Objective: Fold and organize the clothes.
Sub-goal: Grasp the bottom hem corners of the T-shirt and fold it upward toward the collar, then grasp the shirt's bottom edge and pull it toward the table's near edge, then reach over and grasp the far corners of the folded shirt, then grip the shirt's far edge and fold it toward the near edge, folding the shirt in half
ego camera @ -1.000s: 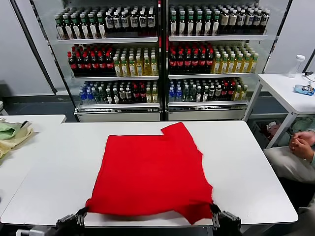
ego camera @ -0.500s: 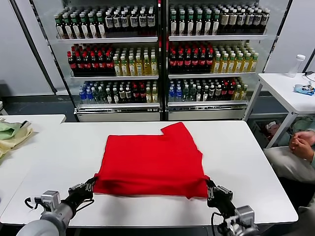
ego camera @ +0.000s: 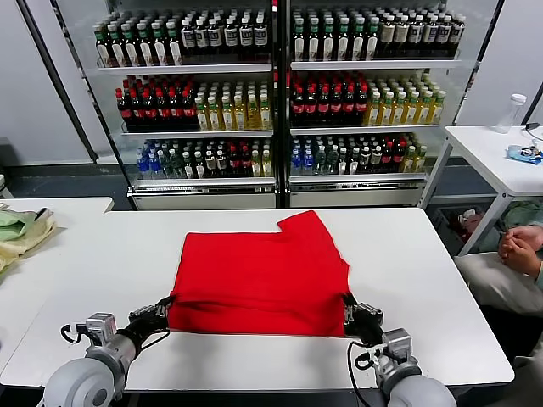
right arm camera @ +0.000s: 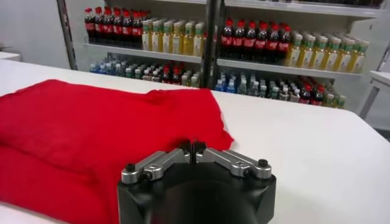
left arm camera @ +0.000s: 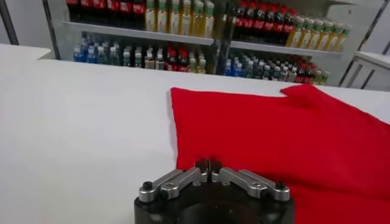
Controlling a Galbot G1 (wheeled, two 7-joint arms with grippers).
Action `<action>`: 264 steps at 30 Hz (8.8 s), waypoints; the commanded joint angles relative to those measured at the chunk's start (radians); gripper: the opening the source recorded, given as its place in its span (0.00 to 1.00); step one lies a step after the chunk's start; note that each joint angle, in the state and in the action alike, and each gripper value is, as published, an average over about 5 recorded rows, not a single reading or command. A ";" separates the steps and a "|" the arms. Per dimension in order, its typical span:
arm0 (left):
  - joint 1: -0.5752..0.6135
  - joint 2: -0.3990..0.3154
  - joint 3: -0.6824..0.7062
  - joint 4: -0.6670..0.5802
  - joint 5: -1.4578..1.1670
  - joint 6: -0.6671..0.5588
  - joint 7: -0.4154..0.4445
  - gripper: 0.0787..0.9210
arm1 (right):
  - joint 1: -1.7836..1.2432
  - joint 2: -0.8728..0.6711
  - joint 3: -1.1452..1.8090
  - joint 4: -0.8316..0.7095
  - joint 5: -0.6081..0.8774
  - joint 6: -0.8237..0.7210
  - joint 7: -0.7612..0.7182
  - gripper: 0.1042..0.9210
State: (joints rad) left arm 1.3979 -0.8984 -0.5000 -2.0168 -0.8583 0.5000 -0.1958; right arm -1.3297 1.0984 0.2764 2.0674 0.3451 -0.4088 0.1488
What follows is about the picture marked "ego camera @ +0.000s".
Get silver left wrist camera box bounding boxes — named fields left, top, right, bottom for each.
left=84, top=312, right=118, bottom=340

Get person's left hand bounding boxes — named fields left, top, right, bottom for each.
left=499, top=243, right=543, bottom=276

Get green-cap dark tea bottle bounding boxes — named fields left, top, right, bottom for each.
left=106, top=21, right=125, bottom=68
left=306, top=16, right=322, bottom=61
left=365, top=16, right=381, bottom=60
left=336, top=16, right=352, bottom=61
left=93, top=23, right=110, bottom=68
left=321, top=16, right=338, bottom=61
left=135, top=20, right=154, bottom=67
left=165, top=20, right=183, bottom=66
left=120, top=21, right=139, bottom=67
left=350, top=16, right=367, bottom=60
left=151, top=20, right=169, bottom=66
left=293, top=16, right=308, bottom=61

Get red T-shirt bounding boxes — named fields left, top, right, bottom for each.
left=167, top=209, right=353, bottom=338

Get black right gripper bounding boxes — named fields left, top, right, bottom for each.
left=341, top=291, right=385, bottom=344

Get clear bottle white cap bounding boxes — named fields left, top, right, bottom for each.
left=495, top=92, right=528, bottom=135

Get seated person beige clothing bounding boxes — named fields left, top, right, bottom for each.
left=453, top=252, right=543, bottom=407

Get blue plastic packet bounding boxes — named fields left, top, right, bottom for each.
left=507, top=143, right=543, bottom=164

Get pale green clothes pile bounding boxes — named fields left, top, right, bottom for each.
left=481, top=198, right=543, bottom=251

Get glass drink display cooler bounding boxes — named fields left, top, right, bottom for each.
left=50, top=0, right=283, bottom=211
left=279, top=0, right=506, bottom=209

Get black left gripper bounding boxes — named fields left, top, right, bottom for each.
left=128, top=294, right=177, bottom=340

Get pink clothes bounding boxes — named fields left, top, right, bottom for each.
left=456, top=208, right=484, bottom=243

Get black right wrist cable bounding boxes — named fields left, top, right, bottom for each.
left=346, top=338, right=383, bottom=407

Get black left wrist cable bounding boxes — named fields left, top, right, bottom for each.
left=60, top=324, right=88, bottom=345

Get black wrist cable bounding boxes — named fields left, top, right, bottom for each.
left=346, top=338, right=383, bottom=407
left=60, top=324, right=88, bottom=345

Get pale green cloth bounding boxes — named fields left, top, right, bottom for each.
left=0, top=210, right=38, bottom=243

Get white metal-frame side table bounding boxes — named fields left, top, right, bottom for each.
left=417, top=125, right=543, bottom=258

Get person's right hand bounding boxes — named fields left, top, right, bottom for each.
left=501, top=226, right=543, bottom=249

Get white adjoining table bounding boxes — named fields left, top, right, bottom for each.
left=0, top=197, right=115, bottom=353

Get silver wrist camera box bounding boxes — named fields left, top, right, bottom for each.
left=84, top=312, right=118, bottom=340
left=381, top=328, right=413, bottom=361

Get white-label black drink bottle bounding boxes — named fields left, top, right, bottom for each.
left=180, top=17, right=197, bottom=59
left=208, top=16, right=225, bottom=59
left=194, top=17, right=210, bottom=59
left=379, top=15, right=396, bottom=57
left=394, top=14, right=411, bottom=57
left=238, top=15, right=255, bottom=59
left=423, top=14, right=439, bottom=56
left=223, top=16, right=240, bottom=59
left=451, top=14, right=467, bottom=55
left=437, top=14, right=453, bottom=56
left=409, top=14, right=425, bottom=57
left=253, top=15, right=270, bottom=59

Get pale yellow cloth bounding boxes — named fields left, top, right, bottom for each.
left=0, top=207, right=56, bottom=272

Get dark metal wall pole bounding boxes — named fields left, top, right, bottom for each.
left=16, top=0, right=98, bottom=164

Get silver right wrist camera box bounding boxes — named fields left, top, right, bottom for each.
left=381, top=328, right=413, bottom=361

